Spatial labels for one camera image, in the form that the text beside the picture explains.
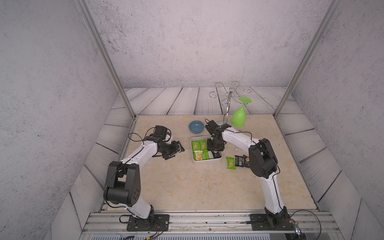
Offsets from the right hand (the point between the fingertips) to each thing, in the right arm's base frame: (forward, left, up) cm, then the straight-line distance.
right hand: (211, 149), depth 96 cm
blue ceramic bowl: (+20, +10, -2) cm, 22 cm away
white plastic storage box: (-7, -1, -3) cm, 7 cm away
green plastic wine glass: (+9, -15, +20) cm, 27 cm away
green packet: (+5, +5, -2) cm, 7 cm away
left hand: (-5, +17, +6) cm, 19 cm away
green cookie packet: (-8, -12, -3) cm, 15 cm away
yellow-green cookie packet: (-3, +8, -1) cm, 9 cm away
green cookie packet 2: (+3, +10, -1) cm, 10 cm away
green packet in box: (-3, +4, -2) cm, 5 cm away
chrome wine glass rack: (+20, -11, +27) cm, 36 cm away
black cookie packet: (-3, -3, -2) cm, 4 cm away
